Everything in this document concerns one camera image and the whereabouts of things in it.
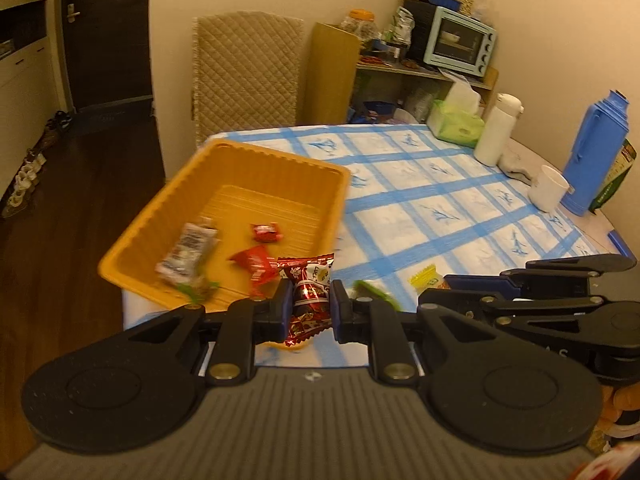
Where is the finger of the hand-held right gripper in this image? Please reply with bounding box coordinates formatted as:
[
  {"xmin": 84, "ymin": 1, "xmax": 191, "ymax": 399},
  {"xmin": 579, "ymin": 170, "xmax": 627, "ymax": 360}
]
[
  {"xmin": 417, "ymin": 287, "xmax": 640, "ymax": 333},
  {"xmin": 444, "ymin": 254, "xmax": 635, "ymax": 298}
]

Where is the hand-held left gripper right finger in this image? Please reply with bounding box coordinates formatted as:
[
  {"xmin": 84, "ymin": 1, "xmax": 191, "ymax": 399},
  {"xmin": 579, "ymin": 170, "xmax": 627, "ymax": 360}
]
[{"xmin": 331, "ymin": 279, "xmax": 496, "ymax": 386}]

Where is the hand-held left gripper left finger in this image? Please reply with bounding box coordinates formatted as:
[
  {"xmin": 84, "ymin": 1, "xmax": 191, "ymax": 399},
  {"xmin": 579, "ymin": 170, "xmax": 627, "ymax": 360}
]
[{"xmin": 120, "ymin": 277, "xmax": 296, "ymax": 386}]

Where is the dark red candy packet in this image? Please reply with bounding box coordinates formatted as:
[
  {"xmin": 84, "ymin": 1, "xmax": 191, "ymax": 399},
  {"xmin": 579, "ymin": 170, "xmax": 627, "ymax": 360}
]
[{"xmin": 276, "ymin": 254, "xmax": 335, "ymax": 350}]

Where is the yellow candy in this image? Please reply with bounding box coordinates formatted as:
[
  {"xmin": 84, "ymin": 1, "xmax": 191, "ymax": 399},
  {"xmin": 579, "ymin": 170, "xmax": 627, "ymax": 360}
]
[{"xmin": 409, "ymin": 267, "xmax": 451, "ymax": 291}]

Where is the small red candy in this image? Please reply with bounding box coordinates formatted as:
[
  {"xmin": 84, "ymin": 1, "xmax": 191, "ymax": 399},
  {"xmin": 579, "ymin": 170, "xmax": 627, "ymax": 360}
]
[{"xmin": 250, "ymin": 222, "xmax": 285, "ymax": 244}]

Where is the grey snack bar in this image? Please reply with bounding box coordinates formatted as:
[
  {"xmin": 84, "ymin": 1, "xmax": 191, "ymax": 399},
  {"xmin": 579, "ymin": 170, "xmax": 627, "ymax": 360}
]
[{"xmin": 155, "ymin": 217, "xmax": 221, "ymax": 286}]

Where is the orange plastic basket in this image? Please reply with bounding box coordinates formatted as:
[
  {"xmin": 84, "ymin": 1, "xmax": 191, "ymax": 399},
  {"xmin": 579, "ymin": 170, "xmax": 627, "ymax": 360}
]
[{"xmin": 97, "ymin": 139, "xmax": 352, "ymax": 350}]

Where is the person's right hand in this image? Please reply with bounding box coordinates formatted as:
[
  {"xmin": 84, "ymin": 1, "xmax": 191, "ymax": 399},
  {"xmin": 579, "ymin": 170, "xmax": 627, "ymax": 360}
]
[{"xmin": 602, "ymin": 385, "xmax": 640, "ymax": 415}]

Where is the person's printed clothing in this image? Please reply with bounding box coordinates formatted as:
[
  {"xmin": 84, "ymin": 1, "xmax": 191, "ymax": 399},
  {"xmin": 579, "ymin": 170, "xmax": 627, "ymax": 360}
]
[{"xmin": 575, "ymin": 412, "xmax": 640, "ymax": 480}]

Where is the blue checked tablecloth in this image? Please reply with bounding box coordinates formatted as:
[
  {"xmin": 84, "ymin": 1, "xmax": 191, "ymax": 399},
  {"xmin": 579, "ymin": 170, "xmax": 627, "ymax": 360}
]
[{"xmin": 122, "ymin": 124, "xmax": 616, "ymax": 368}]

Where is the blue box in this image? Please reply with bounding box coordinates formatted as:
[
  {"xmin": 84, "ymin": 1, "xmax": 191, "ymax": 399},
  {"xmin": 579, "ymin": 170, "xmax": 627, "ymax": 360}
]
[{"xmin": 606, "ymin": 230, "xmax": 632, "ymax": 257}]

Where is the white cup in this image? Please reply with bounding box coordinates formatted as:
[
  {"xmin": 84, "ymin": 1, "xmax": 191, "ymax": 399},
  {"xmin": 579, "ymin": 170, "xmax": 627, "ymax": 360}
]
[{"xmin": 529, "ymin": 165, "xmax": 571, "ymax": 213}]

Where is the grey cloth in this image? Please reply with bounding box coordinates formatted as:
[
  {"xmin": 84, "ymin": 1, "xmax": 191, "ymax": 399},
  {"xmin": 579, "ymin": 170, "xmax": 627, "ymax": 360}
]
[{"xmin": 500, "ymin": 140, "xmax": 543, "ymax": 183}]

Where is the white thermos bottle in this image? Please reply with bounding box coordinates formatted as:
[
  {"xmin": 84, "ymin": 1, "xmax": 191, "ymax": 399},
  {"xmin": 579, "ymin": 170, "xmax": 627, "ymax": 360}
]
[{"xmin": 474, "ymin": 93, "xmax": 525, "ymax": 167}]

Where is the green tissue pack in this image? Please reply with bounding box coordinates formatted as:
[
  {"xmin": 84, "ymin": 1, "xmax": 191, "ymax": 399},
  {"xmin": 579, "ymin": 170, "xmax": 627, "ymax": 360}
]
[{"xmin": 426, "ymin": 80, "xmax": 486, "ymax": 148}]

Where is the green printed bag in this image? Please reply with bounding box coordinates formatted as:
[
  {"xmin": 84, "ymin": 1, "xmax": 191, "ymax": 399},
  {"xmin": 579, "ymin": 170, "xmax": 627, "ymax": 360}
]
[{"xmin": 589, "ymin": 139, "xmax": 638, "ymax": 212}]

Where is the blue thermos jug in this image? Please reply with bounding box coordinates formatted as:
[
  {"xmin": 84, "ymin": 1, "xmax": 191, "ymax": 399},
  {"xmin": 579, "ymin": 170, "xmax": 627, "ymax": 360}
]
[{"xmin": 560, "ymin": 90, "xmax": 632, "ymax": 217}]

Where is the quilted beige chair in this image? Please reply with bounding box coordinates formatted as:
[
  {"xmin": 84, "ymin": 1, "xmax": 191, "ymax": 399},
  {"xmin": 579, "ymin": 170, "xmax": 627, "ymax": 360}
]
[{"xmin": 190, "ymin": 11, "xmax": 305, "ymax": 148}]

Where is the wooden shelf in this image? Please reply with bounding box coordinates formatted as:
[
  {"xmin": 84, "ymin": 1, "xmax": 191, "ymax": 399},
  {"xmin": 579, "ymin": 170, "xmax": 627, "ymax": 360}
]
[{"xmin": 302, "ymin": 22, "xmax": 500, "ymax": 126}]

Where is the light green toaster oven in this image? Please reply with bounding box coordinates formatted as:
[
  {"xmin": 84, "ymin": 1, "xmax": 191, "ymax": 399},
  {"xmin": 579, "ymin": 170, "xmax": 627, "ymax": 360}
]
[{"xmin": 402, "ymin": 0, "xmax": 498, "ymax": 79}]

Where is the clear plastic bag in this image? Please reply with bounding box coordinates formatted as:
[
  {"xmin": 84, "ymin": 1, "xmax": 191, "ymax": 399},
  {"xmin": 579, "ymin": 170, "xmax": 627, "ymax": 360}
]
[{"xmin": 387, "ymin": 5, "xmax": 417, "ymax": 47}]

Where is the jar with orange lid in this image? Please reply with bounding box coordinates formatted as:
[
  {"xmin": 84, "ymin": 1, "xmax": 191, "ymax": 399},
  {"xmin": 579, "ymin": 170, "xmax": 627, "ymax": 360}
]
[{"xmin": 341, "ymin": 8, "xmax": 378, "ymax": 43}]

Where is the row of shoes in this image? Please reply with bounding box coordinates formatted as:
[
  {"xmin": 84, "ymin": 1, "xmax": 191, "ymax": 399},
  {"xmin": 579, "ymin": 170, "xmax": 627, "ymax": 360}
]
[{"xmin": 0, "ymin": 109, "xmax": 75, "ymax": 220}]

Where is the dark door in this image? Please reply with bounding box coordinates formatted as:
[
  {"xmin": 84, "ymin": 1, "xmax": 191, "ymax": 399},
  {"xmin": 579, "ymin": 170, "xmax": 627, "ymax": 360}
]
[{"xmin": 61, "ymin": 0, "xmax": 153, "ymax": 113}]

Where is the light grey cabinet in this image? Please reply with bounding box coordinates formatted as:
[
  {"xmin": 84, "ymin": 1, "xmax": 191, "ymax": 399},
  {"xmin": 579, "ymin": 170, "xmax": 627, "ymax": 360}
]
[{"xmin": 0, "ymin": 0, "xmax": 73, "ymax": 201}]

